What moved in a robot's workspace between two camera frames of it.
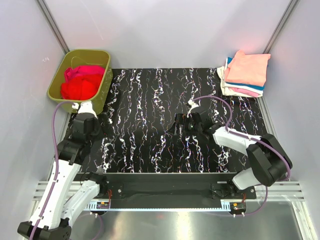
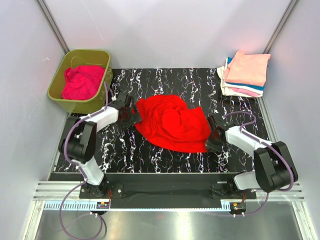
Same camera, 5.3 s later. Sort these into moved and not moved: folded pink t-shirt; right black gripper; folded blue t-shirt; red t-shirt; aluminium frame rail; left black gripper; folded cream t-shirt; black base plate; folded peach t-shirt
Moved: right black gripper; red t-shirt; left black gripper
Not moved: folded peach t-shirt; black base plate; folded pink t-shirt; folded cream t-shirt; aluminium frame rail; folded blue t-shirt
